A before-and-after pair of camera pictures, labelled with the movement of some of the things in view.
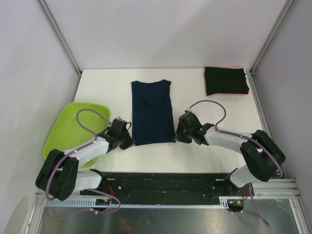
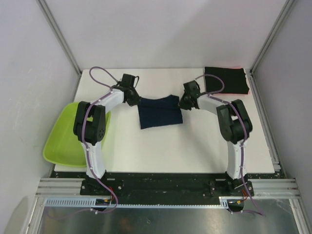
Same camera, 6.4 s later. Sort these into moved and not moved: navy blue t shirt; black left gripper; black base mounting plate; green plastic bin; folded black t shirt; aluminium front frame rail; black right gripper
Moved: navy blue t shirt; black left gripper; black right gripper
Not moved: green plastic bin; black base mounting plate; folded black t shirt; aluminium front frame rail
